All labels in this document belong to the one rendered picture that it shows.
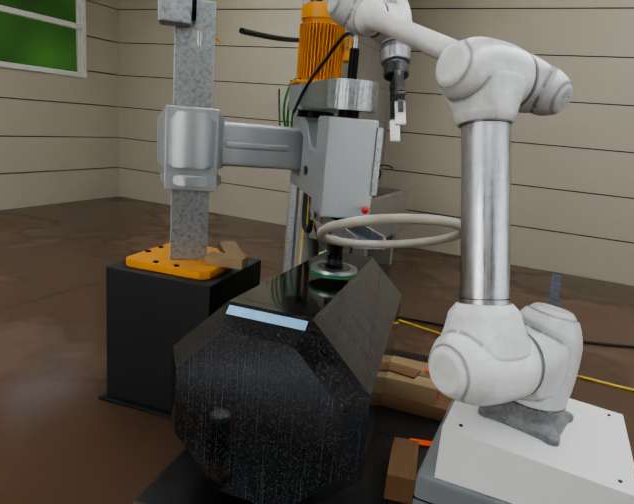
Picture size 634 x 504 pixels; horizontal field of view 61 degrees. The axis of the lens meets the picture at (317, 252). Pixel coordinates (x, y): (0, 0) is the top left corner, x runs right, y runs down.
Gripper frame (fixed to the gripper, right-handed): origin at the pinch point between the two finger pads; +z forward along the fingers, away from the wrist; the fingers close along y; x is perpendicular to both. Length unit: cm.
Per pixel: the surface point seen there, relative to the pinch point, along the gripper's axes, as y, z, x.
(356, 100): 54, -33, 9
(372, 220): 0.1, 26.9, 7.9
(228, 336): 49, 60, 58
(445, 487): -27, 92, -5
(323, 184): 67, -3, 23
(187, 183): 107, -15, 91
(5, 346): 188, 67, 227
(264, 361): 47, 69, 44
